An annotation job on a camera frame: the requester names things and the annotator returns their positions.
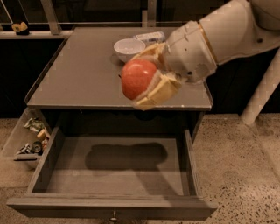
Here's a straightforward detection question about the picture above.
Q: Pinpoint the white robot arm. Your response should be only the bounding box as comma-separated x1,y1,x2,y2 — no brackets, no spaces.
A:
133,0,280,110

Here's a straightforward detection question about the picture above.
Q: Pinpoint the open grey top drawer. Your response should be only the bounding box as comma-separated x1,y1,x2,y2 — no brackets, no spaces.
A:
7,117,218,221

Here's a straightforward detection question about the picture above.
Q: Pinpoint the grey cabinet with top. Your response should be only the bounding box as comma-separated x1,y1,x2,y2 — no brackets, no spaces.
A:
25,27,213,137

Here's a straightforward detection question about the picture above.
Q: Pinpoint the yellow black object on ledge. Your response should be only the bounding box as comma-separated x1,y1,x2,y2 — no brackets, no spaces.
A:
11,22,29,35

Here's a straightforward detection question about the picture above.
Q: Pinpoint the white ceramic bowl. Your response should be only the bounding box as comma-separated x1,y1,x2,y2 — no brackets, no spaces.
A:
114,38,146,63

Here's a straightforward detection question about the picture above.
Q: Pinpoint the metal drawer knob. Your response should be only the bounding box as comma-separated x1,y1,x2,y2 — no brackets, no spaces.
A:
109,211,118,224

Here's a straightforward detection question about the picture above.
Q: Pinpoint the metal window railing frame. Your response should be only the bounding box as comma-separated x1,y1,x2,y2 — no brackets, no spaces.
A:
0,0,280,40

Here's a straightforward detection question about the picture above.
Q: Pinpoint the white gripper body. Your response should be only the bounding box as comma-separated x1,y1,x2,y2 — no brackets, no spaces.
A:
164,21,217,83

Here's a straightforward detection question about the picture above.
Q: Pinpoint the yellow sponge block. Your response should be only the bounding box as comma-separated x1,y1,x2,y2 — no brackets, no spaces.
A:
37,129,50,141

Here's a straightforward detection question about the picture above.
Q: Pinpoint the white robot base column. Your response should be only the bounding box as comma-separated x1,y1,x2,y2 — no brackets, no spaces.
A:
241,49,280,125

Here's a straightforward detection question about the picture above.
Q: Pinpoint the green crumpled snack bag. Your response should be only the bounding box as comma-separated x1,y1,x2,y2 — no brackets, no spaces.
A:
24,118,45,133

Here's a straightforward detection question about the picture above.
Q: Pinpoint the red apple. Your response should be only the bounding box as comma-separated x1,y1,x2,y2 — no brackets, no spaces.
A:
121,59,157,100

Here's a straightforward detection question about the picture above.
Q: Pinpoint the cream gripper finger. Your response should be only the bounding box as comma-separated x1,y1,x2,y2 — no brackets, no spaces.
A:
132,43,165,70
132,70,183,110

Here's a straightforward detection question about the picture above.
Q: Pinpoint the white snack package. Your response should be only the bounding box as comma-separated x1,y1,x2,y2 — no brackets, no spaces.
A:
133,31,165,46

